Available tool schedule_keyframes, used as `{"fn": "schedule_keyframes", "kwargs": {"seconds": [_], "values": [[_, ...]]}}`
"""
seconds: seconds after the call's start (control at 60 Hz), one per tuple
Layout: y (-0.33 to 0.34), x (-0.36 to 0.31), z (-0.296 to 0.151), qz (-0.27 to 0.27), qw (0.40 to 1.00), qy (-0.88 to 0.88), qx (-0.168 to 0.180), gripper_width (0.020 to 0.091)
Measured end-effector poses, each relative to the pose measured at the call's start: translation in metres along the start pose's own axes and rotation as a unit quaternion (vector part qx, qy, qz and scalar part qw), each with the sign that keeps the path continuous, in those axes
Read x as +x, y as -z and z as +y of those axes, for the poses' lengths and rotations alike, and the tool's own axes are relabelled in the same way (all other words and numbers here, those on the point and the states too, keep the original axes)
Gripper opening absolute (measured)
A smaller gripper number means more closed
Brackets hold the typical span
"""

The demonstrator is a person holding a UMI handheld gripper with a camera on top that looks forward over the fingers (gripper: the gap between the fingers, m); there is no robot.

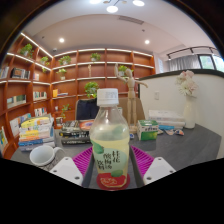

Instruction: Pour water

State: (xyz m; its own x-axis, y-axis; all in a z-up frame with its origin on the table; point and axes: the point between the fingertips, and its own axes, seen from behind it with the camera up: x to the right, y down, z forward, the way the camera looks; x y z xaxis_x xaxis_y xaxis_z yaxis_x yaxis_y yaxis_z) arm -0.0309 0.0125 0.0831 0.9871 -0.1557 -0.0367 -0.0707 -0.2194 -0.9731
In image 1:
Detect clear bottle with yellow drink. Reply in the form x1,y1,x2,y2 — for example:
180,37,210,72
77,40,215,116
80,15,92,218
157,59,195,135
88,87,131,190

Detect stack of dark books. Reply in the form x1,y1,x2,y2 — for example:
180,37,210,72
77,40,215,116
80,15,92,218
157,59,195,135
58,118,95,146

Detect white vase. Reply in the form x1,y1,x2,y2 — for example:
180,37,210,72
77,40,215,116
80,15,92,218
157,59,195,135
182,94,198,130

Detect white ceramic mug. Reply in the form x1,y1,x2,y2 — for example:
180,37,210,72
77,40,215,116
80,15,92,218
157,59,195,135
28,144,67,171

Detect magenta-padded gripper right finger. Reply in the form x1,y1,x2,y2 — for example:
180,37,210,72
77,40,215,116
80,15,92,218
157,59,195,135
128,145,177,190

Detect dark office chair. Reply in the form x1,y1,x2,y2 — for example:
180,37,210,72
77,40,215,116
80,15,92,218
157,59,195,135
75,97,100,121

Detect stack of white books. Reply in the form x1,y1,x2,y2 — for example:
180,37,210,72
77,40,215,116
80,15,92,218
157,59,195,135
147,109,187,131

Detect wooden artist mannequin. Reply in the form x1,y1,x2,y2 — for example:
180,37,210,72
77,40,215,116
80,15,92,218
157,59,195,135
113,63,150,135

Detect stack of colourful books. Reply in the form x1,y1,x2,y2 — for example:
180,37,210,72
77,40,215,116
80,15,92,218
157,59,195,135
17,114,57,153

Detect green and white box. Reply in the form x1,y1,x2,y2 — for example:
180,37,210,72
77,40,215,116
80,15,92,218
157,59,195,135
136,119,160,142

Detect white and pink flowers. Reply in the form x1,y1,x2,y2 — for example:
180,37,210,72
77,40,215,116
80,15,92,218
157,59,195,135
175,69,200,98

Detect group of ceiling lights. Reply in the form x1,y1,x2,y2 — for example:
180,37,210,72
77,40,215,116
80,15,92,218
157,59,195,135
58,0,152,46

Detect wooden shelf unit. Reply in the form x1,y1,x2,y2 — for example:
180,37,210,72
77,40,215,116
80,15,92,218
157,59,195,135
0,31,157,160

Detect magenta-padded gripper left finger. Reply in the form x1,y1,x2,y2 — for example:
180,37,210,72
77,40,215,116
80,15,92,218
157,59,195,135
49,146,100,190

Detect grey curtain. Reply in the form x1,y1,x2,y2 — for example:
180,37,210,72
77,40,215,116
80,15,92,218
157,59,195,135
167,54,202,72

